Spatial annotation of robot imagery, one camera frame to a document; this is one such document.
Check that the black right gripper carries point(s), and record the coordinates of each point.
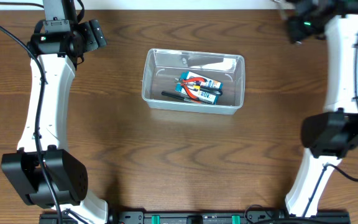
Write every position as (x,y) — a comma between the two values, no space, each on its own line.
(295,35)

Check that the black yellow screwdriver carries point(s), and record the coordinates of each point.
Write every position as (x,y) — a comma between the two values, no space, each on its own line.
(210,90)

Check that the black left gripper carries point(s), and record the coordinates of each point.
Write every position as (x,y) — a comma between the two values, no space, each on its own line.
(56,25)

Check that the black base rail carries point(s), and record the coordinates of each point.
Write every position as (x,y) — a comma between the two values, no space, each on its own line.
(252,216)

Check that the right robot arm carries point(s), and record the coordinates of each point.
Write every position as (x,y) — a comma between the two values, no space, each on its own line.
(329,136)

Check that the silver wrench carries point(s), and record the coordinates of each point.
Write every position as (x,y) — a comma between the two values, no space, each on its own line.
(281,9)

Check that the red handled pliers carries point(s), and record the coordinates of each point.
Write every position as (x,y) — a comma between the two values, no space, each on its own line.
(191,87)

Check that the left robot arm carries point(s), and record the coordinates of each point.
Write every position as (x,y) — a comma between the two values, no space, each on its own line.
(42,170)

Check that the blue white cardboard box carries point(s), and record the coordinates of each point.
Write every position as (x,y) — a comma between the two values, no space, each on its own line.
(211,99)

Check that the clear plastic container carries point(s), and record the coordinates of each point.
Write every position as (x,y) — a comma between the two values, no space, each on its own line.
(163,66)

